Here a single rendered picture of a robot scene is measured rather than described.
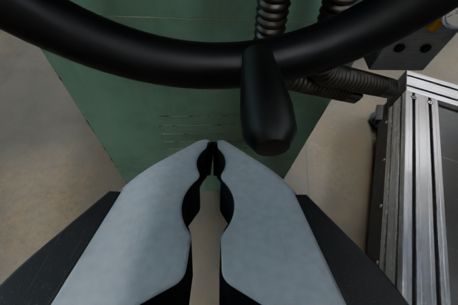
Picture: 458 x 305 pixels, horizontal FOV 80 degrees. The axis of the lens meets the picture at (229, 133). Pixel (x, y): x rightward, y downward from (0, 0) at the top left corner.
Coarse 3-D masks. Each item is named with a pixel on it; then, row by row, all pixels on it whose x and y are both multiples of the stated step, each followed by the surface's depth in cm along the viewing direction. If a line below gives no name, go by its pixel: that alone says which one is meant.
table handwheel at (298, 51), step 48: (0, 0) 11; (48, 0) 12; (384, 0) 13; (432, 0) 12; (48, 48) 13; (96, 48) 14; (144, 48) 15; (192, 48) 15; (240, 48) 16; (288, 48) 15; (336, 48) 15
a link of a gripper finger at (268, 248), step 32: (224, 160) 11; (256, 160) 11; (224, 192) 9; (256, 192) 9; (288, 192) 9; (256, 224) 8; (288, 224) 8; (224, 256) 7; (256, 256) 7; (288, 256) 7; (320, 256) 7; (224, 288) 6; (256, 288) 6; (288, 288) 6; (320, 288) 6
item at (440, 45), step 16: (416, 32) 33; (432, 32) 33; (448, 32) 33; (384, 48) 35; (400, 48) 34; (416, 48) 35; (432, 48) 35; (368, 64) 38; (384, 64) 37; (400, 64) 37; (416, 64) 37
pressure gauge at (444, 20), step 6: (450, 12) 28; (456, 12) 28; (444, 18) 28; (450, 18) 28; (456, 18) 28; (432, 24) 31; (438, 24) 31; (444, 24) 28; (450, 24) 29; (456, 24) 29; (432, 30) 32
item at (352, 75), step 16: (272, 0) 19; (288, 0) 19; (336, 0) 19; (352, 0) 19; (256, 16) 21; (272, 16) 20; (320, 16) 21; (256, 32) 22; (272, 32) 21; (304, 80) 27; (320, 80) 25; (336, 80) 26; (352, 80) 27; (368, 80) 29; (384, 80) 31; (320, 96) 30; (336, 96) 31; (352, 96) 32; (384, 96) 32
